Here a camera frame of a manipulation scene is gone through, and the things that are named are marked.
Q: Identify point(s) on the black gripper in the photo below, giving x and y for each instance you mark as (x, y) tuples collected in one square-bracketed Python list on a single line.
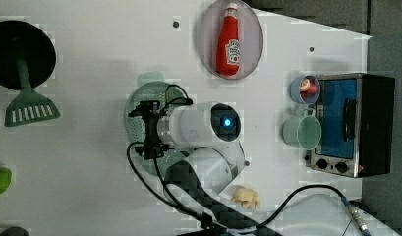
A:
[(151, 113)]

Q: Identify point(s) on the green perforated strainer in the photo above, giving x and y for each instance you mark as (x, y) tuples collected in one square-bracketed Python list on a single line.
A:
[(152, 86)]

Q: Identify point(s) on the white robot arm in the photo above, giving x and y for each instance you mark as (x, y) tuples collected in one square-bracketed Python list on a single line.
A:
[(195, 152)]

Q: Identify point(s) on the green slotted spatula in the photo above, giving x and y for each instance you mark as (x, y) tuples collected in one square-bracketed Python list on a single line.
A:
[(28, 106)]

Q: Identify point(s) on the red ketchup bottle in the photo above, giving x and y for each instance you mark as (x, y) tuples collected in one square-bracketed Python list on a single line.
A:
[(228, 52)]

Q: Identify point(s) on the peeled banana toy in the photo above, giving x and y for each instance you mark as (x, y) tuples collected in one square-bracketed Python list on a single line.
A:
[(247, 198)]

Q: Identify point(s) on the green round object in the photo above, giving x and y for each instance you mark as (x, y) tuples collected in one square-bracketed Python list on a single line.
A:
[(5, 179)]

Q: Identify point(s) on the grey round plate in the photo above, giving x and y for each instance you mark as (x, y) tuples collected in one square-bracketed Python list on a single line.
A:
[(250, 37)]

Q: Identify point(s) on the blue bowl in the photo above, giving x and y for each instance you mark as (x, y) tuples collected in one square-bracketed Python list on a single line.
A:
[(295, 91)]

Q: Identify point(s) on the green mug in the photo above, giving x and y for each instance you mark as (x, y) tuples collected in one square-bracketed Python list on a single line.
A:
[(303, 131)]

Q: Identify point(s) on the red toy strawberry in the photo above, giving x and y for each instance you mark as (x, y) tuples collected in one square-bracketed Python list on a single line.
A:
[(303, 96)]

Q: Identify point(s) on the red toy fruit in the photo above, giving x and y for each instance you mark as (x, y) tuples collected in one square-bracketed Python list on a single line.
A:
[(313, 89)]

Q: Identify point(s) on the black toaster oven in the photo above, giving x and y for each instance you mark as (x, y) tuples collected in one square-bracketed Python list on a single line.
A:
[(355, 112)]

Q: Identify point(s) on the grey metal cable connector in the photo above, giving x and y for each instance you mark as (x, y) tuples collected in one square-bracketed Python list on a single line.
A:
[(356, 217)]

